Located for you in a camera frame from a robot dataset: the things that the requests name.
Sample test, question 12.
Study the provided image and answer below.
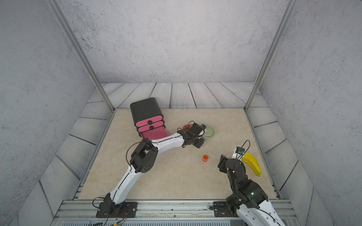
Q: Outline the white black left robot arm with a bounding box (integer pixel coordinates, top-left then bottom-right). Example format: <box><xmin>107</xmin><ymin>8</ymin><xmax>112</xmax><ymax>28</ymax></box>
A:
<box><xmin>98</xmin><ymin>122</ymin><xmax>206</xmax><ymax>214</ymax></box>

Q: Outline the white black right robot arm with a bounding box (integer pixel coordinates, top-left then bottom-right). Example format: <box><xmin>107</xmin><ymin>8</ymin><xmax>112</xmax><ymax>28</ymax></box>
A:
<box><xmin>218</xmin><ymin>155</ymin><xmax>285</xmax><ymax>226</ymax></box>

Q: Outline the green bowl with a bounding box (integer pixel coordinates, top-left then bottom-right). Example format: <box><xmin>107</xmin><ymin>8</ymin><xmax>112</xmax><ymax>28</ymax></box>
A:
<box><xmin>203</xmin><ymin>125</ymin><xmax>216</xmax><ymax>139</ymax></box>

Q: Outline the right metal frame post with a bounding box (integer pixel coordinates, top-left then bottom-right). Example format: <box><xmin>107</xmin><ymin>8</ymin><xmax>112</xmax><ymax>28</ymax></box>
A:
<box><xmin>244</xmin><ymin>0</ymin><xmax>297</xmax><ymax>112</ymax></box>

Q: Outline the yellow banana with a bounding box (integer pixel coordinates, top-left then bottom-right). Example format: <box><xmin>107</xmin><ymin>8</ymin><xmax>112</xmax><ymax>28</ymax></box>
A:
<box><xmin>241</xmin><ymin>153</ymin><xmax>262</xmax><ymax>177</ymax></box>

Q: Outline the black pink drawer cabinet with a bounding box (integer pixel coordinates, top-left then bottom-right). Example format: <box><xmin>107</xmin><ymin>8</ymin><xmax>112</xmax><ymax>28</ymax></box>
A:
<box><xmin>130</xmin><ymin>98</ymin><xmax>168</xmax><ymax>140</ymax></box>

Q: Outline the red tomato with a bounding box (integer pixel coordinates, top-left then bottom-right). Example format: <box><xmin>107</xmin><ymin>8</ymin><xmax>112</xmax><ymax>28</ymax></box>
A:
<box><xmin>182</xmin><ymin>124</ymin><xmax>190</xmax><ymax>131</ymax></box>

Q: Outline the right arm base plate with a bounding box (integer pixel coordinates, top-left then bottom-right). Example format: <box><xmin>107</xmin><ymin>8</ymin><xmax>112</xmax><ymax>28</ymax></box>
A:
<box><xmin>209</xmin><ymin>201</ymin><xmax>242</xmax><ymax>218</ymax></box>

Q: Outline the metal frame post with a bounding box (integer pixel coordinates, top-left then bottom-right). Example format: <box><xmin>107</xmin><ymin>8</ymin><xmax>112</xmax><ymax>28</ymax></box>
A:
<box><xmin>46</xmin><ymin>0</ymin><xmax>115</xmax><ymax>113</ymax></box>
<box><xmin>244</xmin><ymin>0</ymin><xmax>297</xmax><ymax>112</ymax></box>

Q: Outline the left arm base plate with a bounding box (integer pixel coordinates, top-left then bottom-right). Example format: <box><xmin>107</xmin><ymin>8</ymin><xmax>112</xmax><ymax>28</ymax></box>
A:
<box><xmin>96</xmin><ymin>202</ymin><xmax>138</xmax><ymax>218</ymax></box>

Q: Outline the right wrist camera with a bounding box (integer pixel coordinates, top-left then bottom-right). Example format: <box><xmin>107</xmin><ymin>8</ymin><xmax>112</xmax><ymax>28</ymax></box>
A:
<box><xmin>232</xmin><ymin>147</ymin><xmax>245</xmax><ymax>160</ymax></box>

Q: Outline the aluminium front rail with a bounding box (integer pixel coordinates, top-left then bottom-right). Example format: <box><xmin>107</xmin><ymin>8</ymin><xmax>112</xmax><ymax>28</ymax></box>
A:
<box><xmin>49</xmin><ymin>199</ymin><xmax>300</xmax><ymax>226</ymax></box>

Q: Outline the left metal frame post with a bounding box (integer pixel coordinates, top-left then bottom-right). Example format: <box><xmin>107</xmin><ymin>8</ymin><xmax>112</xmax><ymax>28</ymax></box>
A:
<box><xmin>46</xmin><ymin>0</ymin><xmax>115</xmax><ymax>113</ymax></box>

